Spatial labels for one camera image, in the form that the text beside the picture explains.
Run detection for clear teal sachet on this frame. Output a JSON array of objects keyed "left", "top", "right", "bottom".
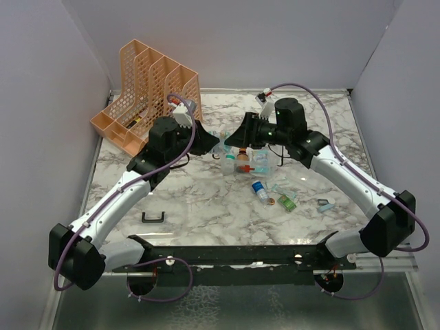
[{"left": 266, "top": 179, "right": 296, "bottom": 199}]

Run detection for blue white medicine carton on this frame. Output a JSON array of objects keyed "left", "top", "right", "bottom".
[{"left": 252, "top": 150, "right": 269, "bottom": 171}]

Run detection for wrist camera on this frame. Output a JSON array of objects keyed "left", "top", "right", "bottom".
[
  {"left": 255, "top": 88, "right": 275, "bottom": 120},
  {"left": 172, "top": 100, "right": 197, "bottom": 129}
]

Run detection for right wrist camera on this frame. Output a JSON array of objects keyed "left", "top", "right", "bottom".
[{"left": 255, "top": 88, "right": 275, "bottom": 120}]

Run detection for peach plastic file organizer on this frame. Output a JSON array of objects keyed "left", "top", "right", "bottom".
[{"left": 90, "top": 39, "right": 203, "bottom": 156}]

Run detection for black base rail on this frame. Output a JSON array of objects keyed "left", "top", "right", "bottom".
[{"left": 115, "top": 236, "right": 355, "bottom": 287}]

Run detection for white bottle green cap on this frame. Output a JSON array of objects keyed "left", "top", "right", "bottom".
[{"left": 222, "top": 153, "right": 235, "bottom": 175}]

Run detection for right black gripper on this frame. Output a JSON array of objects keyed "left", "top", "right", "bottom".
[{"left": 225, "top": 112, "right": 290, "bottom": 150}]

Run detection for black box lid handle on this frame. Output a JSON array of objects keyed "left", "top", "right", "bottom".
[{"left": 141, "top": 211, "right": 166, "bottom": 223}]

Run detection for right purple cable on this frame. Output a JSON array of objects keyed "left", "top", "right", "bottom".
[{"left": 267, "top": 82, "right": 430, "bottom": 302}]

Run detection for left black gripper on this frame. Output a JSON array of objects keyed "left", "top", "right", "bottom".
[{"left": 166, "top": 119, "right": 220, "bottom": 163}]

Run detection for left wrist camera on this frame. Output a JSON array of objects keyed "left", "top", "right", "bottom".
[{"left": 172, "top": 100, "right": 197, "bottom": 129}]

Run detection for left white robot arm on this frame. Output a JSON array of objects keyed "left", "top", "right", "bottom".
[{"left": 48, "top": 117, "right": 219, "bottom": 291}]

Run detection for clear teal blister packs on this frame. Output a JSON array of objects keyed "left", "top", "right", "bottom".
[{"left": 210, "top": 131, "right": 232, "bottom": 155}]

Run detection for blue labelled small bottle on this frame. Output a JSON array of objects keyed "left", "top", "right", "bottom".
[{"left": 251, "top": 180, "right": 269, "bottom": 204}]

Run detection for brown bottle orange cap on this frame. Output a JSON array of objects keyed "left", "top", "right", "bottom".
[{"left": 236, "top": 148, "right": 249, "bottom": 162}]

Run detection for clear plastic medicine box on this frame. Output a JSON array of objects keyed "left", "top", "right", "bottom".
[{"left": 213, "top": 146, "right": 281, "bottom": 177}]

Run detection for green small medicine box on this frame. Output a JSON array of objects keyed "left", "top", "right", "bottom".
[{"left": 278, "top": 195, "right": 296, "bottom": 212}]

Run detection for light blue clip item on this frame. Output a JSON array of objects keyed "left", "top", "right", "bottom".
[{"left": 317, "top": 198, "right": 336, "bottom": 212}]

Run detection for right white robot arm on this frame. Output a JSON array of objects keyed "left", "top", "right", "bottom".
[{"left": 225, "top": 98, "right": 415, "bottom": 269}]

